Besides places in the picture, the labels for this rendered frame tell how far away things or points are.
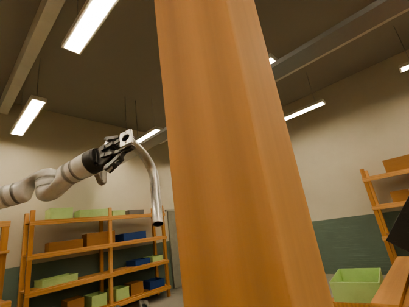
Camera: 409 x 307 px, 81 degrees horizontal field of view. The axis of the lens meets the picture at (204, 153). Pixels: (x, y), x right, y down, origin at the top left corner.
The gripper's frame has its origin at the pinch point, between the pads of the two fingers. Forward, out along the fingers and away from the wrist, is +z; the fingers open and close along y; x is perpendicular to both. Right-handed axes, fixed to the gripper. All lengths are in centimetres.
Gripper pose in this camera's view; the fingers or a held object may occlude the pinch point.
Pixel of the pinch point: (128, 143)
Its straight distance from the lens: 76.3
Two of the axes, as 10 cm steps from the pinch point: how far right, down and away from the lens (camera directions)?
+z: 8.9, -4.2, -1.7
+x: 3.8, 5.0, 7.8
